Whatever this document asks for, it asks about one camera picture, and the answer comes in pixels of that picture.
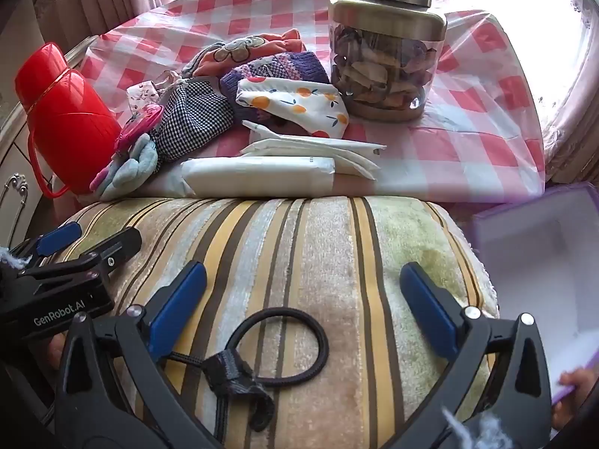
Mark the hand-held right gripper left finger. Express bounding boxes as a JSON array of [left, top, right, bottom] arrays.
[[54, 261, 222, 449]]

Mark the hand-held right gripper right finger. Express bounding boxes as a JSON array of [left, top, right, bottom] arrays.
[[384, 261, 554, 449]]

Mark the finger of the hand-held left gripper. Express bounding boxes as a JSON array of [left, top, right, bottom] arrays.
[[18, 227, 143, 291], [8, 221, 83, 268]]

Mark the light blue fluffy sock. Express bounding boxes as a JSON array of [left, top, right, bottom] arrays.
[[89, 133, 160, 202]]

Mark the white floral silk scarf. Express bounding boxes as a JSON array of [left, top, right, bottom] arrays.
[[126, 71, 183, 117]]

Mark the grey blue yarn tuft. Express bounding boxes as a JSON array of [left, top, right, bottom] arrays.
[[0, 244, 33, 268], [442, 407, 513, 449]]

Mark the purple box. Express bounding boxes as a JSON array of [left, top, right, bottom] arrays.
[[470, 182, 599, 405]]

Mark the red thermos jug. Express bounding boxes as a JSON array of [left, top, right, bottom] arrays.
[[14, 42, 125, 197]]

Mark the striped plush cushion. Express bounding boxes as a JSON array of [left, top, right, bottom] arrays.
[[51, 196, 499, 449]]

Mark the pink shiny hair accessory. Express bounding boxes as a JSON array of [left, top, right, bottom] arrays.
[[117, 105, 164, 153]]

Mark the white wrapped pad packet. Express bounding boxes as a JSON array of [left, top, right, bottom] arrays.
[[180, 156, 338, 197]]

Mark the white flat packet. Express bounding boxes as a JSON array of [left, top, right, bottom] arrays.
[[240, 133, 387, 156], [253, 150, 382, 181]]

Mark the houndstooth face mask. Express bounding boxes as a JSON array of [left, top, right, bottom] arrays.
[[154, 79, 235, 162]]

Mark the red white checkered tablecloth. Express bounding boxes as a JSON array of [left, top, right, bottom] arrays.
[[82, 0, 548, 202]]

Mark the fruit print face mask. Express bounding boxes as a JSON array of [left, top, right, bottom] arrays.
[[235, 78, 351, 138]]

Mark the white lace curtain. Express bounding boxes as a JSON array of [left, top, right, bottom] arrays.
[[538, 0, 599, 183]]

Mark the grey knit cloth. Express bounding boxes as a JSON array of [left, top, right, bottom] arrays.
[[180, 28, 307, 80]]

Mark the purple knit hat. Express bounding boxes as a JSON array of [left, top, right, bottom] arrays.
[[220, 51, 333, 122]]

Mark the black strap cord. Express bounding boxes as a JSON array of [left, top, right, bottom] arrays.
[[166, 308, 329, 432]]

